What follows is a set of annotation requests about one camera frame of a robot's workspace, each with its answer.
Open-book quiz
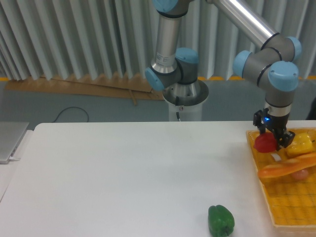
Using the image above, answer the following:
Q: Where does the orange baguette bread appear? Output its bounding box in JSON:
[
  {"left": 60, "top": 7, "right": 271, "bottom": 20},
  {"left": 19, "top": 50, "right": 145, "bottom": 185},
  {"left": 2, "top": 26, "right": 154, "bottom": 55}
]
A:
[{"left": 257, "top": 153, "right": 316, "bottom": 179}]

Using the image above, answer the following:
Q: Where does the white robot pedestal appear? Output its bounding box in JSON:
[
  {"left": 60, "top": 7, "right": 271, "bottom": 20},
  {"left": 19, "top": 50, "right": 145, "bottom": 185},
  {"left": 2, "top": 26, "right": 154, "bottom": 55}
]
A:
[{"left": 162, "top": 80, "right": 209, "bottom": 121}]

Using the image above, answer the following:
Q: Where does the person in black clothes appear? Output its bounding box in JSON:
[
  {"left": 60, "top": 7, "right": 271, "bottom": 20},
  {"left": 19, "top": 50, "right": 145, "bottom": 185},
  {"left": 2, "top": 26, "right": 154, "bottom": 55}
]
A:
[{"left": 306, "top": 97, "right": 316, "bottom": 120}]

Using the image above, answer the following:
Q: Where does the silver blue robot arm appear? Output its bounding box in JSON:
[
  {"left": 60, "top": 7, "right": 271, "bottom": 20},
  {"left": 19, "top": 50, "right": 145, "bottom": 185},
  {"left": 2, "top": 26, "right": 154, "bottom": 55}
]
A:
[{"left": 145, "top": 0, "right": 302, "bottom": 150}]

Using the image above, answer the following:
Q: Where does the yellow bell pepper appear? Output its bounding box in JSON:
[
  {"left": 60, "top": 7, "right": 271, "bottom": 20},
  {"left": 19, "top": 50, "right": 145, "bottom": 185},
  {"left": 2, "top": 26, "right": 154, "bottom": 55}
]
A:
[{"left": 285, "top": 132, "right": 313, "bottom": 157}]

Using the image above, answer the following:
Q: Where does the brown cardboard sheet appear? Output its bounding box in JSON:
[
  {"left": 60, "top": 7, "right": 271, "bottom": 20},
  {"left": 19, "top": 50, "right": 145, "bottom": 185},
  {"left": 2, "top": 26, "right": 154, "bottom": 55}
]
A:
[{"left": 5, "top": 72, "right": 163, "bottom": 105}]

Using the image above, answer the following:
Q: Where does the silver laptop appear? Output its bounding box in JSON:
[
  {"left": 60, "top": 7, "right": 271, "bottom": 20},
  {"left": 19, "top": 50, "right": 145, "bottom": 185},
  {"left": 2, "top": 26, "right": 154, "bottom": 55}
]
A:
[{"left": 0, "top": 121, "right": 29, "bottom": 164}]

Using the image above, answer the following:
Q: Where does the green bell pepper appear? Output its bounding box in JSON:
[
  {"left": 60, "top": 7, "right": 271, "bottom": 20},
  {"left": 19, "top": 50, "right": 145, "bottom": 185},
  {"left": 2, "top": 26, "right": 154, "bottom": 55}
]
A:
[{"left": 208, "top": 205, "right": 235, "bottom": 237}]

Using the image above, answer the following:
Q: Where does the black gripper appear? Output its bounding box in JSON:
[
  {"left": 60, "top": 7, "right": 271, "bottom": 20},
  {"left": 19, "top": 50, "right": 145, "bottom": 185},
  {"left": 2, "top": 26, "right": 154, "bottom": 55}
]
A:
[{"left": 253, "top": 107, "right": 295, "bottom": 151}]

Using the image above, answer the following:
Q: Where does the pink round fruit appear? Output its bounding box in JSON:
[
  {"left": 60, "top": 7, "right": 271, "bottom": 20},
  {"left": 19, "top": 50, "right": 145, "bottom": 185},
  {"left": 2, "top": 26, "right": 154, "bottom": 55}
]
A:
[{"left": 291, "top": 169, "right": 309, "bottom": 180}]

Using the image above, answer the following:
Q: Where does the white paper label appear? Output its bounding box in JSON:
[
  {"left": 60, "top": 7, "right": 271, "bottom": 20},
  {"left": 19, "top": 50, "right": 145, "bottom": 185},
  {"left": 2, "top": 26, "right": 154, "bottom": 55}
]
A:
[{"left": 271, "top": 153, "right": 282, "bottom": 162}]

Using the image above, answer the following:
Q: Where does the black floor cable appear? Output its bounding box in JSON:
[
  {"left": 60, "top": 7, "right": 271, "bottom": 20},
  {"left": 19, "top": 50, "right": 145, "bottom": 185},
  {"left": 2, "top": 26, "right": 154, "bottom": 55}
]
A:
[{"left": 50, "top": 106, "right": 89, "bottom": 123}]

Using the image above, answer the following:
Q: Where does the yellow woven basket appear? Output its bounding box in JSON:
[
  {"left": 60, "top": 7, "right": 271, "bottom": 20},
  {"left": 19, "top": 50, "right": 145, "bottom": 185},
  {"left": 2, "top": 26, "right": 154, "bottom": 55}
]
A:
[{"left": 246, "top": 127, "right": 316, "bottom": 232}]

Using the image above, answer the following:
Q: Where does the red bell pepper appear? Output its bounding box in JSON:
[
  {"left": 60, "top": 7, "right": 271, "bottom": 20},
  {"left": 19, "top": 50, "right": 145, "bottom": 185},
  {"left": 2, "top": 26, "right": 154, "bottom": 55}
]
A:
[{"left": 253, "top": 132, "right": 277, "bottom": 153}]

